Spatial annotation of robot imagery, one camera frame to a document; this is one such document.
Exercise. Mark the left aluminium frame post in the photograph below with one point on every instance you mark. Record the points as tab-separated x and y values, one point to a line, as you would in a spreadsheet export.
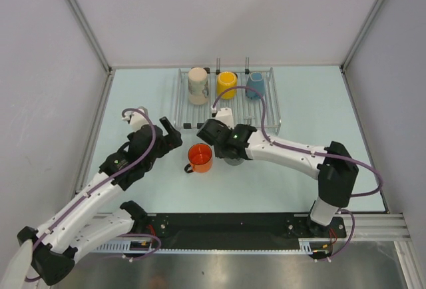
89	34

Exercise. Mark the orange cup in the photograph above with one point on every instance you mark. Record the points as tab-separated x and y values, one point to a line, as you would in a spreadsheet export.
199	159

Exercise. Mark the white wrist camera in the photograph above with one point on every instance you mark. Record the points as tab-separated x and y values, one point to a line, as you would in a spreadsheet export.
224	115
135	119

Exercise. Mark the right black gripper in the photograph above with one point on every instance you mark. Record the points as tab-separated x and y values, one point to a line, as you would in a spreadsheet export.
217	152

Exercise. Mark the right aluminium frame post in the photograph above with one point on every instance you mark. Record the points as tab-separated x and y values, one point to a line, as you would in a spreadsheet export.
362	33

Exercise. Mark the right grey cable duct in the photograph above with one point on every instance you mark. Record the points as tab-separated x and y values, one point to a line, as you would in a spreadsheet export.
316	246

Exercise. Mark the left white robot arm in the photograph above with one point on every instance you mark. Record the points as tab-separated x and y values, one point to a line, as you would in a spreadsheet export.
62	241

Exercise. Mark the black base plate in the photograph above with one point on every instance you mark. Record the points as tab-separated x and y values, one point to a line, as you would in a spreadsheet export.
235	231

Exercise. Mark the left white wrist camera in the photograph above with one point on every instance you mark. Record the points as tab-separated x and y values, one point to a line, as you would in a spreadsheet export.
135	119

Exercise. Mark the aluminium frame post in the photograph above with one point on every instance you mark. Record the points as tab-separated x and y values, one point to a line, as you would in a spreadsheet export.
89	34
362	33

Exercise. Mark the left grey cable duct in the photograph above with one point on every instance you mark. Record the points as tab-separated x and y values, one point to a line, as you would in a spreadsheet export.
126	247

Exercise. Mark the grey cable duct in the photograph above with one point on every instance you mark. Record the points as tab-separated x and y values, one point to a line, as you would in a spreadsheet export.
316	246
126	247

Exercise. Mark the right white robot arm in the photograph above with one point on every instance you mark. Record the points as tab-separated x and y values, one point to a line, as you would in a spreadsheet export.
331	166

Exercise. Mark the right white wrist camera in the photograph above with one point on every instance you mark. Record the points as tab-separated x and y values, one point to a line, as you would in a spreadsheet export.
224	115

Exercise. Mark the metal wire dish rack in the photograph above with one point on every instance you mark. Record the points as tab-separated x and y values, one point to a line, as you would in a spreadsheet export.
190	117

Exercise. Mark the grey cup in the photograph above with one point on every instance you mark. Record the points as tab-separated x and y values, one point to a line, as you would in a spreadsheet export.
234	161

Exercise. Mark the blue floral cup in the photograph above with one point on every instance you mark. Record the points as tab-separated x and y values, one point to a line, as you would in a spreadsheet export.
255	86

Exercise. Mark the yellow cup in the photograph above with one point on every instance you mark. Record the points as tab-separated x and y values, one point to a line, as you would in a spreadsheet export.
225	80

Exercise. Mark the beige patterned cup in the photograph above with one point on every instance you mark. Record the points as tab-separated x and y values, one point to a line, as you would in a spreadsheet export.
198	87

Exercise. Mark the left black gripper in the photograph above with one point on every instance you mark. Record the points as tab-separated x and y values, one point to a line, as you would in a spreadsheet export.
168	141

